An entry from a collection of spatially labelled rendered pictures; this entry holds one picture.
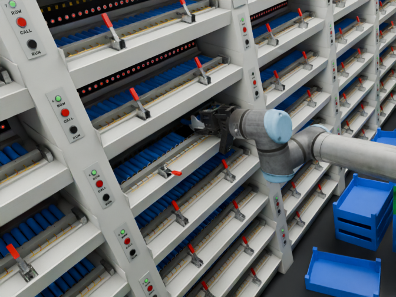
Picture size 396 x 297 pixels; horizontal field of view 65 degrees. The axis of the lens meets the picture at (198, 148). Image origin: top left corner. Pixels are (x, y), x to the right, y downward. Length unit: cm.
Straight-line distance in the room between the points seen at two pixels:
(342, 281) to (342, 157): 94
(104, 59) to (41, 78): 15
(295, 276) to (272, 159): 96
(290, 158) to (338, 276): 94
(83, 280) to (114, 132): 42
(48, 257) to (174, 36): 67
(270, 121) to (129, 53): 41
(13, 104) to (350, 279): 155
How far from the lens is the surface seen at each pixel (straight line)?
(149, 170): 96
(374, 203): 190
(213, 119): 99
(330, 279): 174
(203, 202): 113
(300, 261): 182
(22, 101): 75
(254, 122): 88
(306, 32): 159
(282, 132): 87
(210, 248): 124
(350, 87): 235
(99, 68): 81
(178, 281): 118
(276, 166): 91
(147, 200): 93
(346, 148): 90
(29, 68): 74
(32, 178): 79
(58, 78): 76
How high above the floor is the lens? 135
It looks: 25 degrees down
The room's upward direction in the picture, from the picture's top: 17 degrees counter-clockwise
